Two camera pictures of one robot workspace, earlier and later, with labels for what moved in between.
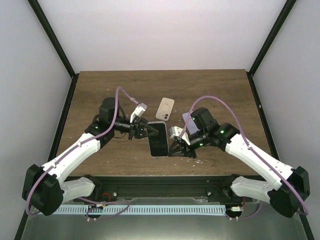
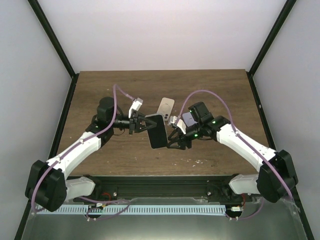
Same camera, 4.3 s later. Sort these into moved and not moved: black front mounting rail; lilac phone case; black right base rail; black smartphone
Moved: black smartphone
Not moved: lilac phone case; black right base rail; black front mounting rail
